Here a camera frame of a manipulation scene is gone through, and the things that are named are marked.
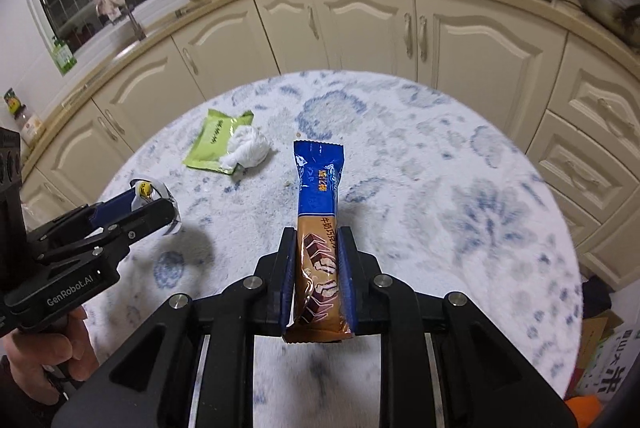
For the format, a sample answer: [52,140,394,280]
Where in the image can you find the small white wrapper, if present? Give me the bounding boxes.
[129,177,182,236]

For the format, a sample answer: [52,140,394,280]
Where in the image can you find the blue brown chocolate wrapper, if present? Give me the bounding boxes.
[284,140,352,344]

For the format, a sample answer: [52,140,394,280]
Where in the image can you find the left hand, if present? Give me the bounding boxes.
[1,307,99,405]

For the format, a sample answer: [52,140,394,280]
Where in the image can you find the orange plastic bag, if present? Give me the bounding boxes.
[565,396,603,428]

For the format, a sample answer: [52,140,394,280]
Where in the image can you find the cardboard box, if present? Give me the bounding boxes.
[576,310,624,370]

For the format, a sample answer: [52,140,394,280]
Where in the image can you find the white rice sack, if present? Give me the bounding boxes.
[576,324,639,404]

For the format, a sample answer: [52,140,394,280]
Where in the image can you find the green snack packet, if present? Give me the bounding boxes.
[183,110,254,174]

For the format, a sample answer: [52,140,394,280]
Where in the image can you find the crumpled white tissue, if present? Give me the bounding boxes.
[219,125,270,170]

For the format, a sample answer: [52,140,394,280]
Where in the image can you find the green dish soap bottle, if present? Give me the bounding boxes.
[51,36,77,74]

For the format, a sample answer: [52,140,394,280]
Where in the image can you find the white blue floral tablecloth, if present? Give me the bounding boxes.
[87,70,582,402]

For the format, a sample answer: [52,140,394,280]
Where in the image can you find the faucet with cloth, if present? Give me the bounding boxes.
[96,0,146,40]

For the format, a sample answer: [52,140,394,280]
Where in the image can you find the cream lower cabinets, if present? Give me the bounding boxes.
[23,0,639,289]

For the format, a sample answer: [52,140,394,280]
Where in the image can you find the steel wok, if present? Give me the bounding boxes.
[578,0,640,49]

